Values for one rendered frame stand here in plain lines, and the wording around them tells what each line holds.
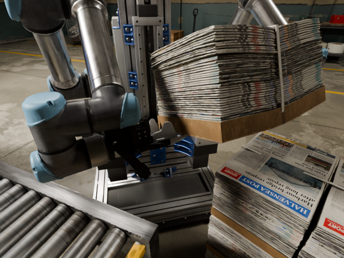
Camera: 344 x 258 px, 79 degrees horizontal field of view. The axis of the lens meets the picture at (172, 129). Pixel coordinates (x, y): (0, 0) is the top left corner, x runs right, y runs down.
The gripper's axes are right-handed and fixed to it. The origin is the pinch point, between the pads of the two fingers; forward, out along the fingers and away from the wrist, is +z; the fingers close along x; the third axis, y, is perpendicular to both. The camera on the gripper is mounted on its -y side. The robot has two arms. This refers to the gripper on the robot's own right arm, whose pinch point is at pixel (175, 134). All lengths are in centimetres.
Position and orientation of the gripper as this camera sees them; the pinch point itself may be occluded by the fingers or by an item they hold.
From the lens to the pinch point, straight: 61.2
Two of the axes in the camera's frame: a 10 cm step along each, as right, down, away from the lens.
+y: -1.8, -9.6, -2.2
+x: -4.7, -1.1, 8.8
